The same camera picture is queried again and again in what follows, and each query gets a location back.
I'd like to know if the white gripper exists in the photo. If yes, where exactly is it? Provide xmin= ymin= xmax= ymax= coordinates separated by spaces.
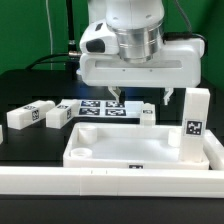
xmin=80 ymin=37 xmax=205 ymax=105

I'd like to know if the white desk top tray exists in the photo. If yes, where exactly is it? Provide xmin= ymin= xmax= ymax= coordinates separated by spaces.
xmin=63 ymin=122 xmax=209 ymax=170

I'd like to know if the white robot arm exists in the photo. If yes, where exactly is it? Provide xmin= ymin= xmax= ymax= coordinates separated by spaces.
xmin=80 ymin=0 xmax=206 ymax=101

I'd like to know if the white marker sheet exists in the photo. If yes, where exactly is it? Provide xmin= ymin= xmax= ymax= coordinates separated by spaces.
xmin=60 ymin=98 xmax=145 ymax=119

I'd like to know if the white L-shaped fence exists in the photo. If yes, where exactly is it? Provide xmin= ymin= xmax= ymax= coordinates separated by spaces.
xmin=0 ymin=140 xmax=224 ymax=198

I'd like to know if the black cable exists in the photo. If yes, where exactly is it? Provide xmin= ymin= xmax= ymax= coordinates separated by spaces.
xmin=25 ymin=0 xmax=83 ymax=71

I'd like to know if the white cable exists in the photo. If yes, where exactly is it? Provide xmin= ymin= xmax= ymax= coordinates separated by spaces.
xmin=45 ymin=0 xmax=54 ymax=71

